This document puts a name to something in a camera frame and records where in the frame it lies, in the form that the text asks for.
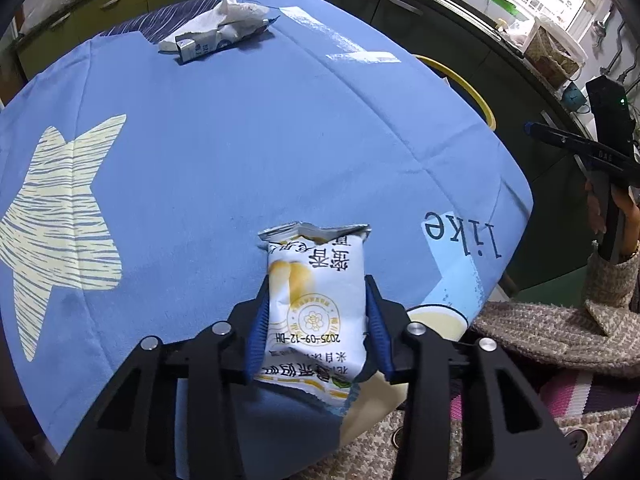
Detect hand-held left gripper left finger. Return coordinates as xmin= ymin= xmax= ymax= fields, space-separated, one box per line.
xmin=55 ymin=275 xmax=273 ymax=480

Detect white snack wrapper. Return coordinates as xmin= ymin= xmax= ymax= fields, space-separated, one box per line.
xmin=257 ymin=220 xmax=372 ymax=416

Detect white tissue pack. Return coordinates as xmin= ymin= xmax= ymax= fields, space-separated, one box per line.
xmin=157 ymin=0 xmax=281 ymax=64

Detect clear box with woven basket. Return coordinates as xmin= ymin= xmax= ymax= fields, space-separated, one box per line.
xmin=522 ymin=16 xmax=587 ymax=87

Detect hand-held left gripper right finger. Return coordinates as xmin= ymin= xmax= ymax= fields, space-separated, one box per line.
xmin=362 ymin=274 xmax=586 ymax=480

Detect person's right hand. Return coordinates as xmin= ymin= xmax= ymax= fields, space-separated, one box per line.
xmin=585 ymin=179 xmax=640 ymax=263

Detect person's beige tweed coat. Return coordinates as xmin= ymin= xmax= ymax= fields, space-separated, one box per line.
xmin=300 ymin=400 xmax=621 ymax=480

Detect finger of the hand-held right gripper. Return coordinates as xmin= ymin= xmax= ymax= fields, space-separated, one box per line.
xmin=522 ymin=121 xmax=598 ymax=156

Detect pink striped cloth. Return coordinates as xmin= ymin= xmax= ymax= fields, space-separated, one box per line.
xmin=450 ymin=372 xmax=640 ymax=423

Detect teal cup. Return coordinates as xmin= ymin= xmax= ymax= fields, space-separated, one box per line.
xmin=561 ymin=81 xmax=592 ymax=114

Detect blue star print tablecloth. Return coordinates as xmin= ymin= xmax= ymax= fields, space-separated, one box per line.
xmin=0 ymin=0 xmax=533 ymax=458

